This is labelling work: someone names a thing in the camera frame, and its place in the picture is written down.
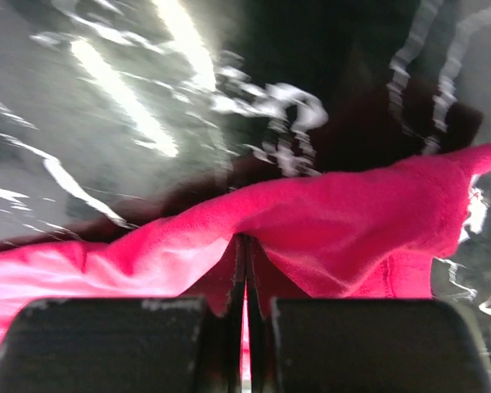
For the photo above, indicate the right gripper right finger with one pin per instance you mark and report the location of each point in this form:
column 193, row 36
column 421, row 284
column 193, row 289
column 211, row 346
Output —
column 301, row 344

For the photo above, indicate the black marble table mat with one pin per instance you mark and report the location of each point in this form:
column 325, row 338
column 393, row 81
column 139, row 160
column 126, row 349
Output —
column 105, row 103

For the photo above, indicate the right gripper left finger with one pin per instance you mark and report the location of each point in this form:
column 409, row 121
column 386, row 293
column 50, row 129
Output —
column 188, row 343

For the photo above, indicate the red t-shirt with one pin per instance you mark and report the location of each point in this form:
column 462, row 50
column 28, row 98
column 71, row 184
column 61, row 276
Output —
column 372, row 234

